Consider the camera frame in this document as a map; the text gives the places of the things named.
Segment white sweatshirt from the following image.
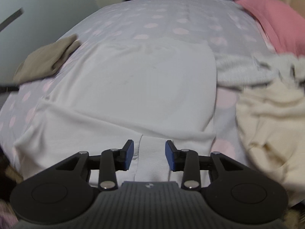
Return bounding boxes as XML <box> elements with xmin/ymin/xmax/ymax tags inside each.
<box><xmin>14</xmin><ymin>37</ymin><xmax>217</xmax><ymax>183</ymax></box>

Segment folded beige garment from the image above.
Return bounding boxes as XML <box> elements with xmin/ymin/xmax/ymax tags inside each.
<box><xmin>13</xmin><ymin>34</ymin><xmax>81</xmax><ymax>84</ymax></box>

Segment cream knit garment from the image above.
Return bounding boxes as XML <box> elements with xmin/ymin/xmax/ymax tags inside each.
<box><xmin>236</xmin><ymin>79</ymin><xmax>304</xmax><ymax>206</ymax></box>

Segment light grey hoodie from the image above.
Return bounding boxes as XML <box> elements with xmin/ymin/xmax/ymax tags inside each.
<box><xmin>214</xmin><ymin>53</ymin><xmax>304</xmax><ymax>89</ymax></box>

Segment pink fuzzy rug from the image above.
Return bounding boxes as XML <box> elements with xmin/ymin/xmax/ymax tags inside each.
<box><xmin>0</xmin><ymin>200</ymin><xmax>18</xmax><ymax>229</ymax></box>

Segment grey pink polka-dot bedspread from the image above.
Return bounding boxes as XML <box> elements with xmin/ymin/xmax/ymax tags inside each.
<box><xmin>1</xmin><ymin>0</ymin><xmax>271</xmax><ymax>169</ymax></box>

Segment pink pillow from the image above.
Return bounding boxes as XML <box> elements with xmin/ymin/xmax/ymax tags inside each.
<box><xmin>235</xmin><ymin>0</ymin><xmax>305</xmax><ymax>56</ymax></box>

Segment grey wall plate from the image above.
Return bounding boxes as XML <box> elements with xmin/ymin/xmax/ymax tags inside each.
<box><xmin>0</xmin><ymin>8</ymin><xmax>24</xmax><ymax>31</ymax></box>

